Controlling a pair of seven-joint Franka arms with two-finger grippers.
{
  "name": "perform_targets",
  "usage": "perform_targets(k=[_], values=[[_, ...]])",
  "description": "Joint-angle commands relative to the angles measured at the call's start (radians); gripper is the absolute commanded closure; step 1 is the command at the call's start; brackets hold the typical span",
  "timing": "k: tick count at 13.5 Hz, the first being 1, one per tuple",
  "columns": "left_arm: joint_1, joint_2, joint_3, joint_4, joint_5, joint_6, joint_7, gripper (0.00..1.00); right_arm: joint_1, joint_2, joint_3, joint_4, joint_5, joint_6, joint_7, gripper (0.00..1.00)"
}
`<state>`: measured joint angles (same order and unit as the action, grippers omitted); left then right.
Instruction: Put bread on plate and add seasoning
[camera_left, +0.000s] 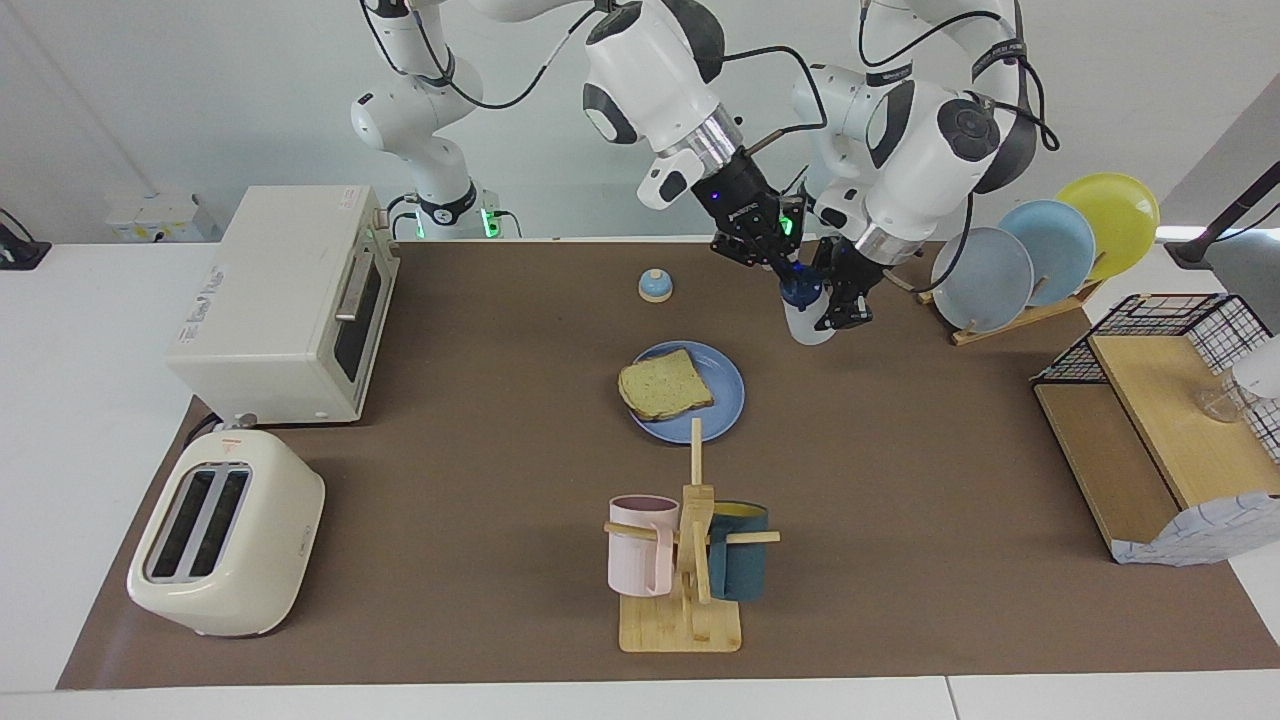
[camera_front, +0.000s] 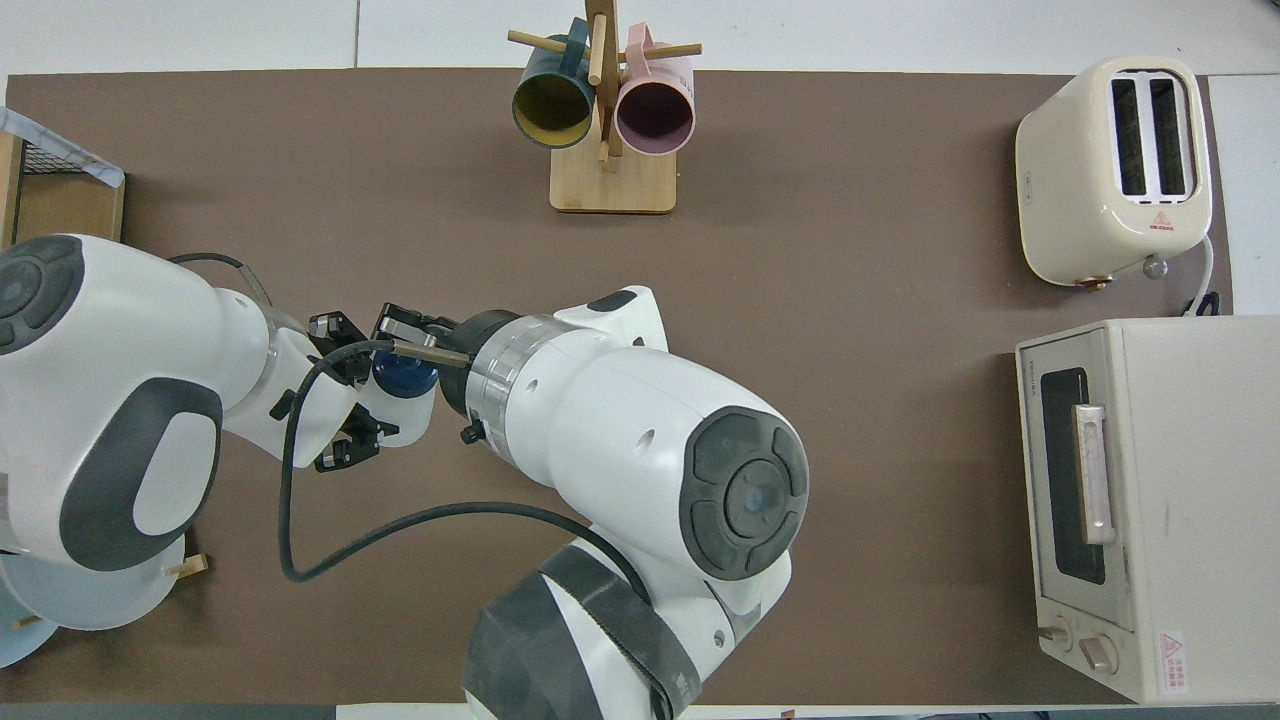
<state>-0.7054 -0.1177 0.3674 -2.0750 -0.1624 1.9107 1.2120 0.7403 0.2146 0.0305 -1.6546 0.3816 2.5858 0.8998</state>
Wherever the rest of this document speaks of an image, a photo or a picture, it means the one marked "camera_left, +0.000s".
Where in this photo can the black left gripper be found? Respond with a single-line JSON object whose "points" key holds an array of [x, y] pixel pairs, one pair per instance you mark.
{"points": [[850, 265]]}

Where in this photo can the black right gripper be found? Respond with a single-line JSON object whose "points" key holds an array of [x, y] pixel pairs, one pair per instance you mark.
{"points": [[750, 205]]}

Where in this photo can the white squeeze bottle blue cap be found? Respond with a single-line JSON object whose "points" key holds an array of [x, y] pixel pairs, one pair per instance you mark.
{"points": [[808, 322]]}

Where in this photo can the toasted bread slice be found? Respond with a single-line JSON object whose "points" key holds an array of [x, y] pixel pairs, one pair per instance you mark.
{"points": [[662, 388]]}

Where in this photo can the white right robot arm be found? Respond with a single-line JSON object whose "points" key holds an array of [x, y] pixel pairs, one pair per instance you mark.
{"points": [[650, 70]]}

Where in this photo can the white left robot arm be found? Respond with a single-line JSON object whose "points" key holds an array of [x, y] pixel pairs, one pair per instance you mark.
{"points": [[920, 150]]}

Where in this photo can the grey plate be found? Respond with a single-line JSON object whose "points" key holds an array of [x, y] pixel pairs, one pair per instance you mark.
{"points": [[980, 285]]}

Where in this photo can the blue round plate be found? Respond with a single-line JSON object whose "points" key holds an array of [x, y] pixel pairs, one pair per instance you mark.
{"points": [[720, 400]]}

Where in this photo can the wooden plate rack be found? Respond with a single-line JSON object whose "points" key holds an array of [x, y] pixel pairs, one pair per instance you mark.
{"points": [[1010, 325]]}

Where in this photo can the light blue plate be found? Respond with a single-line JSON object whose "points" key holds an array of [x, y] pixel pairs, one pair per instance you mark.
{"points": [[1060, 240]]}

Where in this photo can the yellow plate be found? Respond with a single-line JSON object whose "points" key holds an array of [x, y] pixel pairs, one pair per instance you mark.
{"points": [[1120, 215]]}

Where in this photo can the dark teal mug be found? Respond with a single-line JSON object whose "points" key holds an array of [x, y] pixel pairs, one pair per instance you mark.
{"points": [[742, 565]]}

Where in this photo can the pink mug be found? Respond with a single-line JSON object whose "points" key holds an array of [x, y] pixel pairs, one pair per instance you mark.
{"points": [[640, 560]]}

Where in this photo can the wooden mug tree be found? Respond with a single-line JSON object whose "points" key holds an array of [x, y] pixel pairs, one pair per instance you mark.
{"points": [[680, 625]]}

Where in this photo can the clear glass cup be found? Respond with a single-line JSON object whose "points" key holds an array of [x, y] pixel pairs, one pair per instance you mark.
{"points": [[1222, 405]]}

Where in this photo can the white object on shelf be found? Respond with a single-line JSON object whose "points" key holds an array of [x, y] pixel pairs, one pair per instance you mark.
{"points": [[1260, 368]]}

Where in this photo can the brown table mat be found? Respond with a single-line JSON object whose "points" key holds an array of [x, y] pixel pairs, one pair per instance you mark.
{"points": [[450, 550]]}

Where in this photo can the cream toaster oven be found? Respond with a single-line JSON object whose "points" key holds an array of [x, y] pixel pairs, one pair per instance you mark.
{"points": [[260, 300]]}

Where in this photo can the cream two-slot toaster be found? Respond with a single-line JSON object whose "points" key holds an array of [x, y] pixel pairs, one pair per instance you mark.
{"points": [[240, 560]]}

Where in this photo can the black stand base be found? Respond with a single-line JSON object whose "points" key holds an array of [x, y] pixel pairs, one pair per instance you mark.
{"points": [[20, 250]]}

